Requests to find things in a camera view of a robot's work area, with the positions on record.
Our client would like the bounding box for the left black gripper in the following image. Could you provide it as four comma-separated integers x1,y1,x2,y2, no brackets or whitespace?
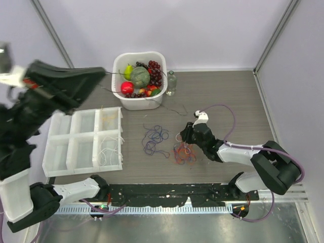
13,56,112,136

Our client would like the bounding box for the coloured wire bundle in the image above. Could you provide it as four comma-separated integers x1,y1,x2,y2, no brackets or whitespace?
172,133,197,166

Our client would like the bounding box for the black wire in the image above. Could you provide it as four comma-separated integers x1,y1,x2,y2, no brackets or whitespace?
97,70,189,117

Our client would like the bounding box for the yellow wire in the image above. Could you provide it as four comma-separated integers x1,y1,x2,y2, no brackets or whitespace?
100,106,119,127

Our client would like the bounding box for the white wire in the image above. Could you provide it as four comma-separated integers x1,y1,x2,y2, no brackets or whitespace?
98,135,125,167

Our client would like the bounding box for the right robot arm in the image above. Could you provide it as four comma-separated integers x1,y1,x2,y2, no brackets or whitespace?
180,122,304,200

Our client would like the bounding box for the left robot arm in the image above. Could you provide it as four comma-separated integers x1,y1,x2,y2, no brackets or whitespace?
1,60,109,233

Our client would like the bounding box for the white fruit basket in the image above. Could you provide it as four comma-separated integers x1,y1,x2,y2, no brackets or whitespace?
111,51,168,110

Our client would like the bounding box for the white compartment tray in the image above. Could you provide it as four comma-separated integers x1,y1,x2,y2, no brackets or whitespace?
43,107,124,177

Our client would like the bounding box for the green lime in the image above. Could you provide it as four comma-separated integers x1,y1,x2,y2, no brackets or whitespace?
150,89,161,97

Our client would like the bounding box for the clear plastic bottle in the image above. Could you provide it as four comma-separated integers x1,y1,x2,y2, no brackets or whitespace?
166,70,177,96

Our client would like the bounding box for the red apple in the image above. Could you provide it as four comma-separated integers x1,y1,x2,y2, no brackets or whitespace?
120,82,134,95

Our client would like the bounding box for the dark cherries front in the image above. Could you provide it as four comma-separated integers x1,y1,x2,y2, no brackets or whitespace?
125,92,146,99

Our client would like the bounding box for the peach fruit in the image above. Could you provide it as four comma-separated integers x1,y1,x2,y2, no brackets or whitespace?
138,85,158,97

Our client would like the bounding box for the green pear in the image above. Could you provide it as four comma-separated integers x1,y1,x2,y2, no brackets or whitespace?
124,65,134,81

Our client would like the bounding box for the red grape bunch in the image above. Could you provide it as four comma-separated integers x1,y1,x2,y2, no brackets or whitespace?
148,60,162,87

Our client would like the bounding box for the green melon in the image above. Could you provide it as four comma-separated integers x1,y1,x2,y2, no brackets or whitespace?
131,67,150,89

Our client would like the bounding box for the dark grape bunch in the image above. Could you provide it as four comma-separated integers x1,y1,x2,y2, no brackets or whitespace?
136,62,148,70

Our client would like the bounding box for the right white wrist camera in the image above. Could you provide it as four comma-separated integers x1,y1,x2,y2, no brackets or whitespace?
193,110,209,126

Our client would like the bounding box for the blue wire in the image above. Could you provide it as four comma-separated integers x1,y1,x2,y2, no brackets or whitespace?
146,125,170,142

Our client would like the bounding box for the purple wire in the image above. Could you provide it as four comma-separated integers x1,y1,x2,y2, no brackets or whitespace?
142,123,170,159

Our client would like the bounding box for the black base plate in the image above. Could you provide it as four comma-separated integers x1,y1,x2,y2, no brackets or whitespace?
78,182,260,208

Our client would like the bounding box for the slotted cable duct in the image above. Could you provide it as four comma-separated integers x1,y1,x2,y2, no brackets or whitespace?
56,204,232,215

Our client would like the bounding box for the aluminium rail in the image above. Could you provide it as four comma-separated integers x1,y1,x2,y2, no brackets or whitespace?
258,183,309,203

